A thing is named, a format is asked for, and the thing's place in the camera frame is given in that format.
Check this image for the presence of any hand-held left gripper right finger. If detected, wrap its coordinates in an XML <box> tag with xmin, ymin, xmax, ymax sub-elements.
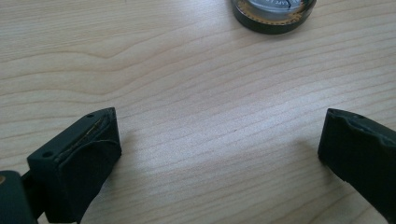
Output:
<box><xmin>318</xmin><ymin>107</ymin><xmax>396</xmax><ymax>224</ymax></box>

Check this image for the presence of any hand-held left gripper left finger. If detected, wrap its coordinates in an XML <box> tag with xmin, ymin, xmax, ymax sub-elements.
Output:
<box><xmin>27</xmin><ymin>106</ymin><xmax>122</xmax><ymax>224</ymax></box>

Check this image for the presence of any correction tape dispenser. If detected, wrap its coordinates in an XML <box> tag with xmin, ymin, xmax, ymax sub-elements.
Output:
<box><xmin>231</xmin><ymin>0</ymin><xmax>318</xmax><ymax>35</ymax></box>

